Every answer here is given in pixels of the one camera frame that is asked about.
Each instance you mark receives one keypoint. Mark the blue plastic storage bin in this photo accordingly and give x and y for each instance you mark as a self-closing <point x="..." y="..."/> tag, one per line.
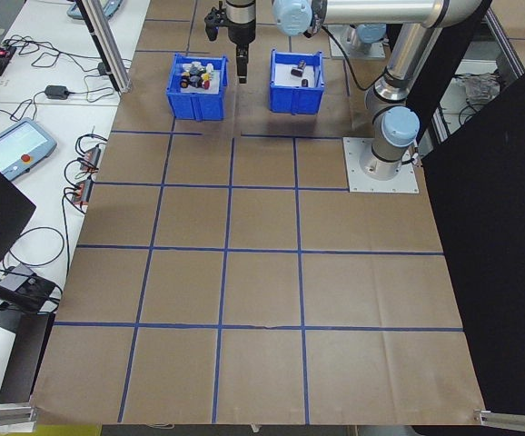
<point x="296" y="100"/>
<point x="199" y="106"/>

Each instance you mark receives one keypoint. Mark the red mushroom push button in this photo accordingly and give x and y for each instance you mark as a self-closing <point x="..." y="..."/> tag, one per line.
<point x="205" y="84"/>

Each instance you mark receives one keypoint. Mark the yellow push button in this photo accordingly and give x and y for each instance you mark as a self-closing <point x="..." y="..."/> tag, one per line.
<point x="184" y="83"/>

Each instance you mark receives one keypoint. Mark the grey blue teach pendant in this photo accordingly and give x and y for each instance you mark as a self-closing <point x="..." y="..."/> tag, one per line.
<point x="108" y="6"/>
<point x="17" y="145"/>

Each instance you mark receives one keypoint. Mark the black orange usb adapter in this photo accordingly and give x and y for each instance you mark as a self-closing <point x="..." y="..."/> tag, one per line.
<point x="82" y="191"/>
<point x="91" y="156"/>

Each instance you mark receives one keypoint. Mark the black power adapter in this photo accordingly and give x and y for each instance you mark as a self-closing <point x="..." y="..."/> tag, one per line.
<point x="57" y="92"/>

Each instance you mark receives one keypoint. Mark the grey crumpled bundle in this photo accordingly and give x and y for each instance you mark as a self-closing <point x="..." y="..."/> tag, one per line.
<point x="480" y="87"/>

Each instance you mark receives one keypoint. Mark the black power strip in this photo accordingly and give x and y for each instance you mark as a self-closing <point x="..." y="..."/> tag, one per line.
<point x="2" y="56"/>

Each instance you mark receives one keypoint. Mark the grey flat device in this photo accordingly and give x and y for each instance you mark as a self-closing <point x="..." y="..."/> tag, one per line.
<point x="17" y="278"/>

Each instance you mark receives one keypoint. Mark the black flat panel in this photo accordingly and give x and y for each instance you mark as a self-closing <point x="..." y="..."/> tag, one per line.
<point x="26" y="363"/>

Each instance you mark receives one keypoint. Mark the aluminium extrusion bar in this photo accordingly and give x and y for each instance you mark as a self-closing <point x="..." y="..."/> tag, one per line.
<point x="517" y="420"/>
<point x="3" y="417"/>

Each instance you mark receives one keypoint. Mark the white green switch block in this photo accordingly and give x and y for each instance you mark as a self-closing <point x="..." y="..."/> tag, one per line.
<point x="208" y="69"/>

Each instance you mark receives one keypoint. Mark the grey switch block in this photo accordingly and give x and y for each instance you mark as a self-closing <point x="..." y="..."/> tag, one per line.
<point x="194" y="82"/>

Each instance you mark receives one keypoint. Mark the aluminium extrusion post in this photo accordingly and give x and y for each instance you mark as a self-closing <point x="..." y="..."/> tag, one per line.
<point x="112" y="59"/>

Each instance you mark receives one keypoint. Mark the white square base plate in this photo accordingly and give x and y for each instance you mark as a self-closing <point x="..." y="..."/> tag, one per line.
<point x="373" y="53"/>
<point x="358" y="181"/>

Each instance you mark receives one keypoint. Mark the metal frame bars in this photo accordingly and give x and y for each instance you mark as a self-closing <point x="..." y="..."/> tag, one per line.
<point x="505" y="43"/>

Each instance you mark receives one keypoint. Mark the black frame cover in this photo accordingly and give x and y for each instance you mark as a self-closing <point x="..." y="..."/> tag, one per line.
<point x="494" y="227"/>

